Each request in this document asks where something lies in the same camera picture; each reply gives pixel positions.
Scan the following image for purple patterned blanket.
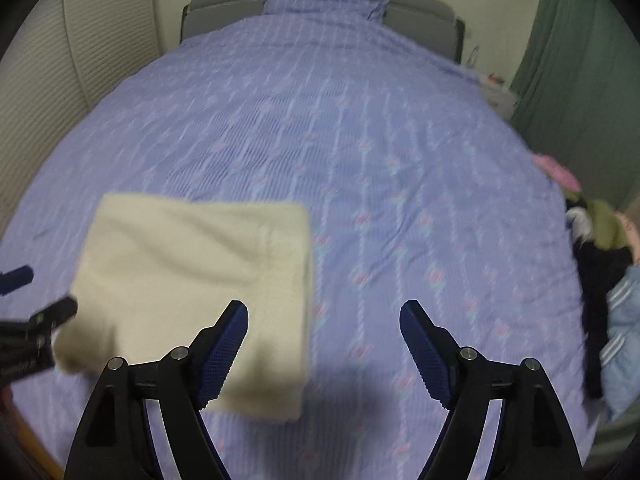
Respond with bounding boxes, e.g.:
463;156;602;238
0;7;608;480

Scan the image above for light blue padded jacket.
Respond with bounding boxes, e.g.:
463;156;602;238
597;262;640;423

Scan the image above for black garment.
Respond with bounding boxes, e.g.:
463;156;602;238
570;240;633;401

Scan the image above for peach garment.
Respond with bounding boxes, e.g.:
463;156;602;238
615;210;640;266

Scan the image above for white grey garment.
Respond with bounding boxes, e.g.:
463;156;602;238
566;205;593;241

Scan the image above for olive green garment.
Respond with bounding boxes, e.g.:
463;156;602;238
582;199;630;251

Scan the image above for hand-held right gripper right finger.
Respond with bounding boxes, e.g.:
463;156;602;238
400;300;585;480

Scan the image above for purple patterned pillow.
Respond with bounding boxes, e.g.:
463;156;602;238
262;0;390;22

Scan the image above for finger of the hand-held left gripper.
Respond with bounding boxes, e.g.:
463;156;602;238
0;266;35;296
20;296;79;341

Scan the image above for grey bed headboard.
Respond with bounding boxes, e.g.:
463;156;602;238
181;0;467;65

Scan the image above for white ribbed wardrobe door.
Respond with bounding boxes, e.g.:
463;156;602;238
0;0;166;231

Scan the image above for white nightstand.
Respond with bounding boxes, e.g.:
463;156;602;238
480;72;518;111

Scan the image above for pink garment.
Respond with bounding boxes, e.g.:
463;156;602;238
531;154;583;192

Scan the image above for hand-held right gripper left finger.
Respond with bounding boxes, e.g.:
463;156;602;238
64;300;250;480

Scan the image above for green curtain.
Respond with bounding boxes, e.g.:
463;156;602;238
509;0;640;221

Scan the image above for cream towel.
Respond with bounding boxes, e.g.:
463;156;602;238
52;192;317;423

